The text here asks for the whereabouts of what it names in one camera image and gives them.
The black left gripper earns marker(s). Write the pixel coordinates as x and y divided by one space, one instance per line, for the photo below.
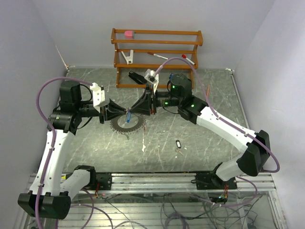
113 111

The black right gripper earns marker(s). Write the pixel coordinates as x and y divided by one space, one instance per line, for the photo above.
145 105

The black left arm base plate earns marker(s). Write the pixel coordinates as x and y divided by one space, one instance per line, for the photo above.
103 181

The red capped thin marker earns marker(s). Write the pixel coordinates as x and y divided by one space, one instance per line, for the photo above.
156 55

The black stapler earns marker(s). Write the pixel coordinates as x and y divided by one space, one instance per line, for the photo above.
139 79

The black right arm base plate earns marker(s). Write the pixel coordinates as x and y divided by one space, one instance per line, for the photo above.
207 180

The black tagged key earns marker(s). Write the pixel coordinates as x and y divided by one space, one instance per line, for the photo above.
178 147

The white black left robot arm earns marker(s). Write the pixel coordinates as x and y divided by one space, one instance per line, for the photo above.
49 196

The orange pencil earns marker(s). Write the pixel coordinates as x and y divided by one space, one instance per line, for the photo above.
208 91

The large keyring with small rings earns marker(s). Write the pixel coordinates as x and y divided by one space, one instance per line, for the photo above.
137 121

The red capped white marker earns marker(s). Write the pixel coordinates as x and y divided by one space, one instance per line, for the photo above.
189 60

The aluminium mounting rail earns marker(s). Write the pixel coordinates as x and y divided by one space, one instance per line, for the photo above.
145 183

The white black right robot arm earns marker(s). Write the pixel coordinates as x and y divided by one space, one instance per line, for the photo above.
253 146

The brown wooden shelf rack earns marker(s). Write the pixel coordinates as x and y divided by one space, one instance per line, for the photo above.
170 44

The white plastic clamp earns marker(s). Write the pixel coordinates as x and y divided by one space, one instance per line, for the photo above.
128 59

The pink eraser block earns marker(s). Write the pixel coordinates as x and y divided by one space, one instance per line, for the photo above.
129 34

